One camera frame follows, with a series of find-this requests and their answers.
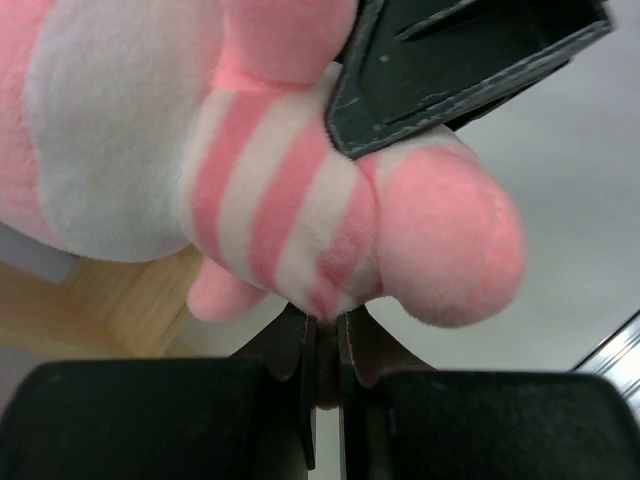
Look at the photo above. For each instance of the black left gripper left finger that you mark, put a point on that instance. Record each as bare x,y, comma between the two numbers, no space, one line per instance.
247,416

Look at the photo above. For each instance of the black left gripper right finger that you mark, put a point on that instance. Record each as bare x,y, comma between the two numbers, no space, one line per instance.
402,419

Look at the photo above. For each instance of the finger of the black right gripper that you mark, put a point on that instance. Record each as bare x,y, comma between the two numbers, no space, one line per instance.
410,66

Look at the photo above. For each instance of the pink frog plush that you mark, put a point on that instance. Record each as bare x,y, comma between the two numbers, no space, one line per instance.
132,129

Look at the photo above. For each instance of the wooden two-tier shelf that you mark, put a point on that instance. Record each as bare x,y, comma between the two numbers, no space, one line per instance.
101,309

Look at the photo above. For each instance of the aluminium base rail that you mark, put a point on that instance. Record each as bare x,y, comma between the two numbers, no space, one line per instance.
617,356

